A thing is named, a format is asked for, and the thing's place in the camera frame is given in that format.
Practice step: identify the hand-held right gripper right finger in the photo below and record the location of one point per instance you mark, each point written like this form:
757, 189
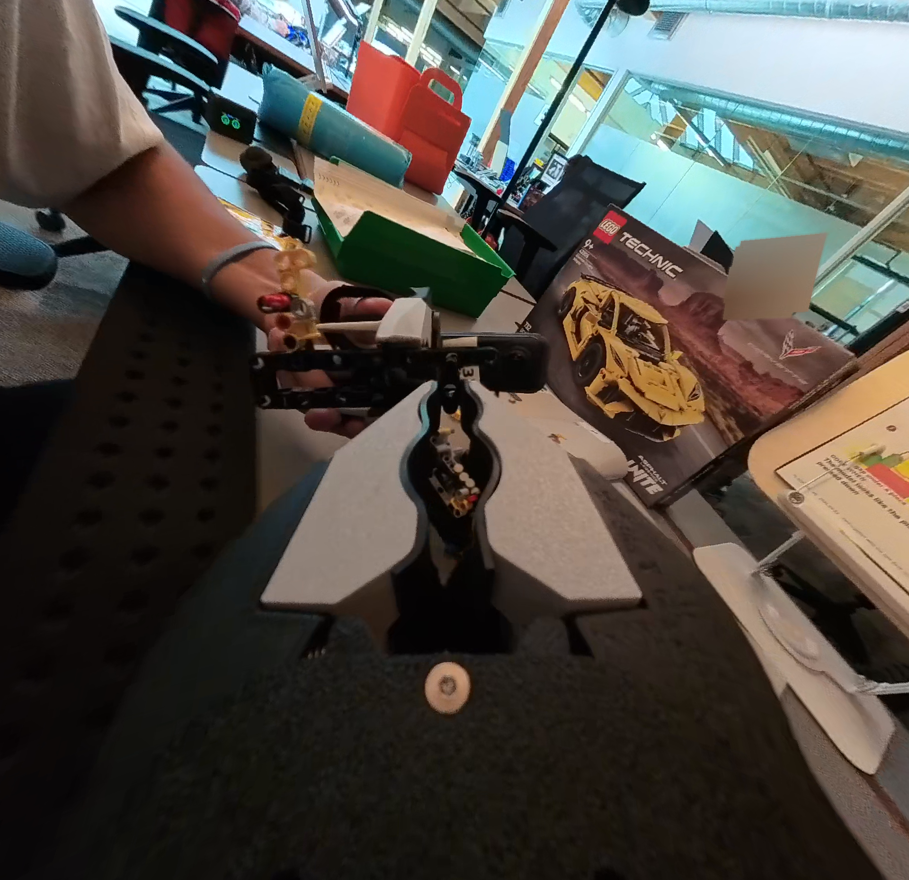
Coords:
561, 532

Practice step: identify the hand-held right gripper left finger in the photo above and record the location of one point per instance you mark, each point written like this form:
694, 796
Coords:
341, 532

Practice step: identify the toy car chassis assembly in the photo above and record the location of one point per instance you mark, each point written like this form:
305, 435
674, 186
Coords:
454, 478

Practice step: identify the black toy brick frame assembly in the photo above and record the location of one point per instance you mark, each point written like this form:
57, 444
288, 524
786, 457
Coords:
341, 360

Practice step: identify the person's left forearm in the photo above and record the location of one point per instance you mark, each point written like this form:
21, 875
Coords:
163, 219

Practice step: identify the black toy car set box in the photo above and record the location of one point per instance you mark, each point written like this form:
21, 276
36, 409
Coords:
639, 340

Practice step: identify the person's left hand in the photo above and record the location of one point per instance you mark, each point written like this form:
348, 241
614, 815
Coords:
334, 422

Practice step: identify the green plastic bin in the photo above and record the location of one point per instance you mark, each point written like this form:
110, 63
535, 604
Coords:
412, 269

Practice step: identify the black mesh chair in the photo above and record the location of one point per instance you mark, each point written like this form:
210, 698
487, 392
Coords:
582, 205

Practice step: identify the black perforated panel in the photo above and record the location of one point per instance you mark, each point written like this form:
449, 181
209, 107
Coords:
128, 468

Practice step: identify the white tabletop stand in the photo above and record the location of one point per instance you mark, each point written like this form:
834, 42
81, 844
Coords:
795, 652

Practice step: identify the red bag-shaped container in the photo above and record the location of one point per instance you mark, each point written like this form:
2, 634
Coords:
412, 120

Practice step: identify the beige board with printed card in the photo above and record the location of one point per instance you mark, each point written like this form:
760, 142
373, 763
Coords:
817, 425

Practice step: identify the black floor lamp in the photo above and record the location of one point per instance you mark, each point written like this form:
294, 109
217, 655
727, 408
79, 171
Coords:
568, 88

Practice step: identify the teal rolled mat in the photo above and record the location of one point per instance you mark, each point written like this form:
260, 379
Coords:
334, 130

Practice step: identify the light blue wristband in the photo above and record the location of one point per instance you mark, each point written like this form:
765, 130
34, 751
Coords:
227, 258

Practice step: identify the black device with green lights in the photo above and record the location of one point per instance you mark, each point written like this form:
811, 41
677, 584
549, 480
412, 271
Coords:
231, 120

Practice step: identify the blue office chair seat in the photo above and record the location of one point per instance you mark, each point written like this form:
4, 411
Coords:
25, 255

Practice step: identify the black office chair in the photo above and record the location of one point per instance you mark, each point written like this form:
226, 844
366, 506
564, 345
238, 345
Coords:
170, 63

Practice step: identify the red jacket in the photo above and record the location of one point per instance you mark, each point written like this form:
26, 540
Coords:
202, 13

